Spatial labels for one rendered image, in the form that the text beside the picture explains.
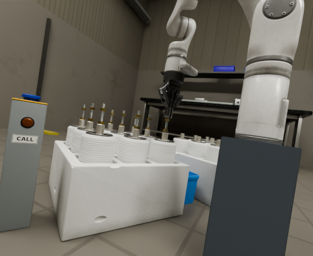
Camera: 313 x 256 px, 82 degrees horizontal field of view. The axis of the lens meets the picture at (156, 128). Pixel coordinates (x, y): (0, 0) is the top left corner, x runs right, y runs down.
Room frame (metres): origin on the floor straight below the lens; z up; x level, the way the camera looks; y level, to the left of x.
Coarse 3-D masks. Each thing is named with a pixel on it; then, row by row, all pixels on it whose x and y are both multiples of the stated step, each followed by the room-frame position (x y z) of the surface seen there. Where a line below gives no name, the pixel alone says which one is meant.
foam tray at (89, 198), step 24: (72, 168) 0.41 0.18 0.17; (96, 168) 0.44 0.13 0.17; (120, 168) 0.48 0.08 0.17; (144, 168) 0.53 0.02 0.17; (168, 168) 0.58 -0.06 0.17; (72, 192) 0.42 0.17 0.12; (96, 192) 0.45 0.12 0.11; (120, 192) 0.49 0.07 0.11; (144, 192) 0.53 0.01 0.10; (168, 192) 0.59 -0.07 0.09; (72, 216) 0.42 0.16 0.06; (96, 216) 0.46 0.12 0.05; (120, 216) 0.49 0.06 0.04; (144, 216) 0.54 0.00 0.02; (168, 216) 0.60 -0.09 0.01
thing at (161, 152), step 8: (152, 144) 0.63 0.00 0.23; (160, 144) 0.61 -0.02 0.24; (168, 144) 0.61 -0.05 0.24; (176, 144) 0.64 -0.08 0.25; (152, 152) 0.62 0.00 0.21; (160, 152) 0.61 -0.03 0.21; (168, 152) 0.61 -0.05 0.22; (152, 160) 0.62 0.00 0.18; (160, 160) 0.61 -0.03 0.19; (168, 160) 0.61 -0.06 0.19
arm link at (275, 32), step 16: (272, 0) 0.38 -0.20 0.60; (288, 0) 0.37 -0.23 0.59; (256, 16) 0.40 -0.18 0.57; (272, 16) 0.38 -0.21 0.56; (288, 16) 0.37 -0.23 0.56; (256, 32) 0.39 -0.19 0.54; (272, 32) 0.38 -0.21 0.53; (288, 32) 0.37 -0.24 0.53; (256, 48) 0.39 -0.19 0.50; (272, 48) 0.37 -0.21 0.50; (288, 48) 0.37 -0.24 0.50
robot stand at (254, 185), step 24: (240, 144) 0.37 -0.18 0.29; (264, 144) 0.35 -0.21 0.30; (216, 168) 0.38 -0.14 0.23; (240, 168) 0.36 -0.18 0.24; (264, 168) 0.35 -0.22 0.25; (288, 168) 0.33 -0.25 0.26; (216, 192) 0.38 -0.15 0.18; (240, 192) 0.36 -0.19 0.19; (264, 192) 0.34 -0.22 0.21; (288, 192) 0.33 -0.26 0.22; (216, 216) 0.38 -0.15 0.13; (240, 216) 0.36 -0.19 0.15; (264, 216) 0.34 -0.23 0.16; (288, 216) 0.32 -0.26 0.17; (216, 240) 0.37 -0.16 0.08; (240, 240) 0.35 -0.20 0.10; (264, 240) 0.34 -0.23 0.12
